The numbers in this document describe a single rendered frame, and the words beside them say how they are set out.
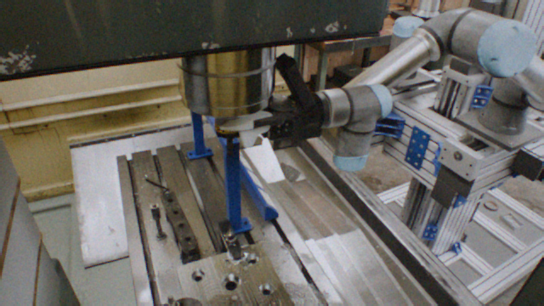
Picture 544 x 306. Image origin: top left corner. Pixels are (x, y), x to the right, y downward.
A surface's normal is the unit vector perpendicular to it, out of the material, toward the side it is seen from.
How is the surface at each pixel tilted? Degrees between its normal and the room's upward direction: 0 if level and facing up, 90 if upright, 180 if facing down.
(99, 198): 25
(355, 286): 8
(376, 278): 8
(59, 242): 0
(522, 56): 86
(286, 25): 90
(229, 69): 90
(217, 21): 90
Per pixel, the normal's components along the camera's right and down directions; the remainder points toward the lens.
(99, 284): 0.03, -0.83
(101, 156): 0.19, -0.54
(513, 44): 0.26, 0.50
